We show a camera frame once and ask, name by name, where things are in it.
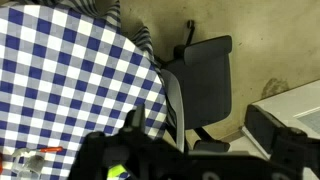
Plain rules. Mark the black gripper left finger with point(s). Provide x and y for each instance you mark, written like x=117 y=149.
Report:
x=136 y=118

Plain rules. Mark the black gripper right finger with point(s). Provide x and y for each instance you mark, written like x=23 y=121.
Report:
x=263 y=125

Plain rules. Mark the grey black office chair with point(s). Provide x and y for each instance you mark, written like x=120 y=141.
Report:
x=206 y=86

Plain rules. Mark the white door with glass panel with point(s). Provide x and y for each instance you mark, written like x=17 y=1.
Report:
x=290 y=103

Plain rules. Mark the bright green small object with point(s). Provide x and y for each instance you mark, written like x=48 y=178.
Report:
x=116 y=171

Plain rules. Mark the blue white checkered tablecloth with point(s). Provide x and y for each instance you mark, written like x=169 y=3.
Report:
x=66 y=66

